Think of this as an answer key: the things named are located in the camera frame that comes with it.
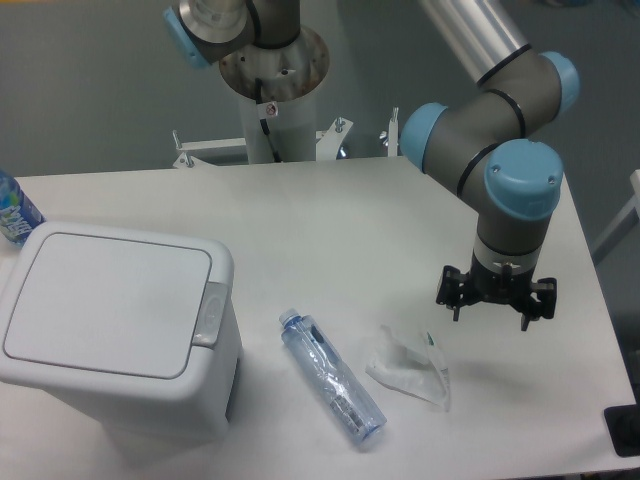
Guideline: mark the black clamp at table edge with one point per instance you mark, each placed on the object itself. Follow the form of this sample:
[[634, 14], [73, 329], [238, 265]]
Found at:
[[623, 426]]

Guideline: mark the white push-button trash can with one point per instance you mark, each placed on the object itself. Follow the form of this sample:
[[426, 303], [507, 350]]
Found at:
[[134, 330]]

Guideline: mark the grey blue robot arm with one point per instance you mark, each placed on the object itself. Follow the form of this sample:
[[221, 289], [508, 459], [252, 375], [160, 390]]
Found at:
[[481, 152]]

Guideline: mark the crumpled clear plastic bag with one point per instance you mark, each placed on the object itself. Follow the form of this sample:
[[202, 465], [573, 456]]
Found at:
[[412, 363]]

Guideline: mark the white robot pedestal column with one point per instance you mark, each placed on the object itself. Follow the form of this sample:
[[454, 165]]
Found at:
[[277, 88]]

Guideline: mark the clear empty plastic bottle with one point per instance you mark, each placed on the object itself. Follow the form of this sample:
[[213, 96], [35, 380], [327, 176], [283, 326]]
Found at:
[[321, 364]]

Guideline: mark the white metal frame bracket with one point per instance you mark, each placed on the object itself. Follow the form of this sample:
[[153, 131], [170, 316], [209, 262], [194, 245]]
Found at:
[[329, 145]]

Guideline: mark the blue labelled water bottle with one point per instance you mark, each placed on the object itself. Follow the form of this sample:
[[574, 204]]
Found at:
[[19, 216]]

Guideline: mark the white frame at right edge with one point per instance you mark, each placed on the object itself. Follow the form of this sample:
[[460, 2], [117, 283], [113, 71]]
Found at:
[[620, 226]]

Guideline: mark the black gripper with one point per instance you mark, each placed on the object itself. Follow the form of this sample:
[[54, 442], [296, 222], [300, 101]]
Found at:
[[533, 300]]

